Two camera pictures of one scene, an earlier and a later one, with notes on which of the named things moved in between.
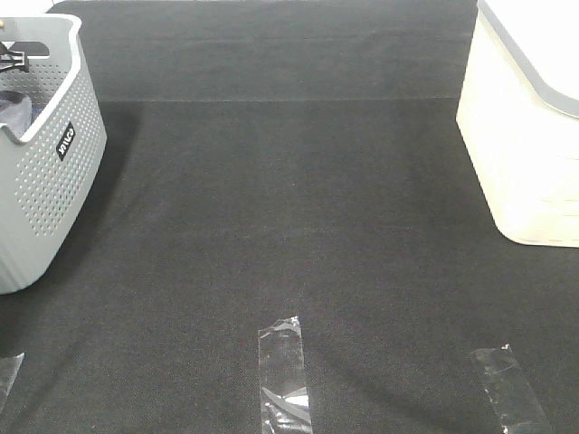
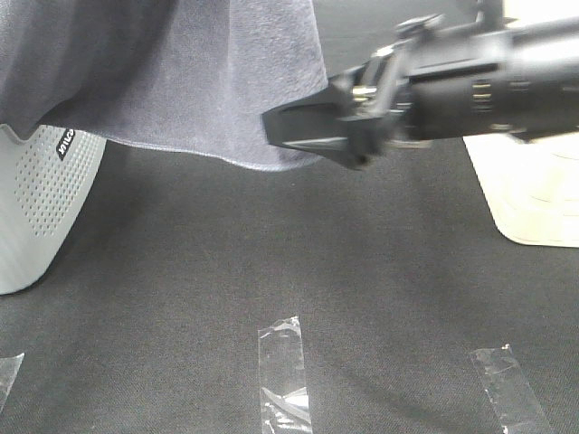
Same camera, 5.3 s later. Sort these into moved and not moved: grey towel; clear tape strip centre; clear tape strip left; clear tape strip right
Moved: grey towel
Not moved: clear tape strip centre; clear tape strip left; clear tape strip right
